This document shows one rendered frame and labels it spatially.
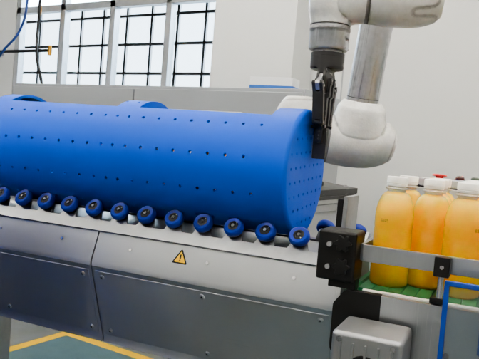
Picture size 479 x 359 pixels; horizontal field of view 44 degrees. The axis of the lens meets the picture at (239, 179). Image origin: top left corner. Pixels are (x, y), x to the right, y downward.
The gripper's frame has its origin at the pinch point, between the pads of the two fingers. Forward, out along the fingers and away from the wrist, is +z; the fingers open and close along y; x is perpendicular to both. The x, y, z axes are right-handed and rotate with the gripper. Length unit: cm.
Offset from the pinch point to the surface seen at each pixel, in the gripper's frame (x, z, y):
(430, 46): 12, -72, 267
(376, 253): -19.0, 19.4, -22.7
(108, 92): 179, -25, 161
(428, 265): -27.9, 20.3, -22.7
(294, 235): -0.1, 19.7, -13.0
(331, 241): -11.3, 18.0, -25.8
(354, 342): -20, 32, -38
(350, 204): -9.2, 12.5, -4.7
